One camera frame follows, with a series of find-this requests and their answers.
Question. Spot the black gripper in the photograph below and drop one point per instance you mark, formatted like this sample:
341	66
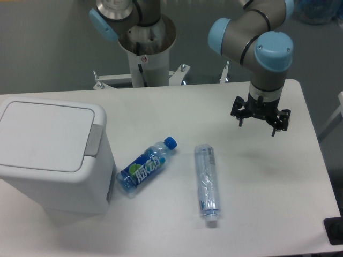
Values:
256	107

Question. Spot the second grey robot arm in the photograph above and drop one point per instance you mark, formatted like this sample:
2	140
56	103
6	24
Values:
114	18

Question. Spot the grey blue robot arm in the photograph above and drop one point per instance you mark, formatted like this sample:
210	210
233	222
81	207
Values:
253	41

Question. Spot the white plastic trash can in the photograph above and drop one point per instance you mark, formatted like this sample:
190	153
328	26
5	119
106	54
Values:
57	153

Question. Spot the white furniture edge right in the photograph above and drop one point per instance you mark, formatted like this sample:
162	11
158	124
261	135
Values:
332	122

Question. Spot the clear empty plastic bottle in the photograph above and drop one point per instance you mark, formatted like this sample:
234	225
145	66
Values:
207	184

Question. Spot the blue object top right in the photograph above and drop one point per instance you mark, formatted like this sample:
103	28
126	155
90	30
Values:
316	12

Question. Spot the blue labelled plastic bottle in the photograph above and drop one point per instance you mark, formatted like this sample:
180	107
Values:
146	166

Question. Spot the black clamp at table edge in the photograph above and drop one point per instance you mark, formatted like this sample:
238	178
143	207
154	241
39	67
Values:
333	228

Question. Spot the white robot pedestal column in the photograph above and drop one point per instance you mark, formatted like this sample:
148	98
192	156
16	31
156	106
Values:
149	46

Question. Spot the white metal base frame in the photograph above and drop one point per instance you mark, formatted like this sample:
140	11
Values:
142	78

